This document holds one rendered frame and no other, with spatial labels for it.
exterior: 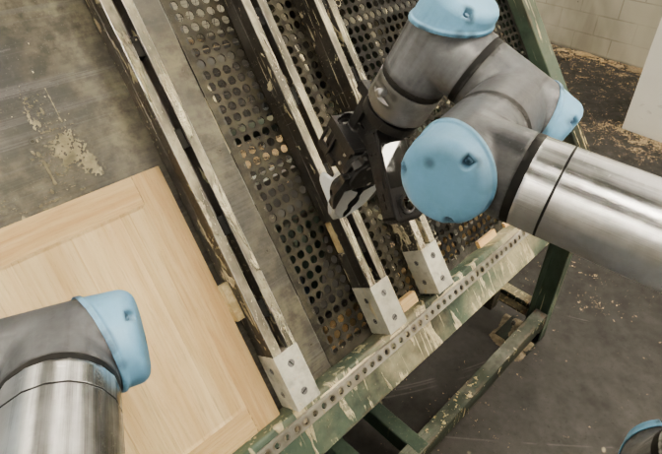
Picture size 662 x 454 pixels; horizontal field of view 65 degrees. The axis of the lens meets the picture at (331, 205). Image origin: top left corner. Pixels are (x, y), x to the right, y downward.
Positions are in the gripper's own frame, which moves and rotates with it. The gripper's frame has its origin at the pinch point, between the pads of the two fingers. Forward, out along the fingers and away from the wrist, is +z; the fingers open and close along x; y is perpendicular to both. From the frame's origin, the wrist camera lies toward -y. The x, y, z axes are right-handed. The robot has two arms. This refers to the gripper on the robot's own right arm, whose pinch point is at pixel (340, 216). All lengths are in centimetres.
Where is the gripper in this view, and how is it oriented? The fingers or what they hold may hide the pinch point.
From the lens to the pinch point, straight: 74.3
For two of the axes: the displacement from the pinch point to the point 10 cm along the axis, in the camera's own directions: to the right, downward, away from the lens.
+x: -8.2, 2.1, -5.4
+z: -3.5, 5.6, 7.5
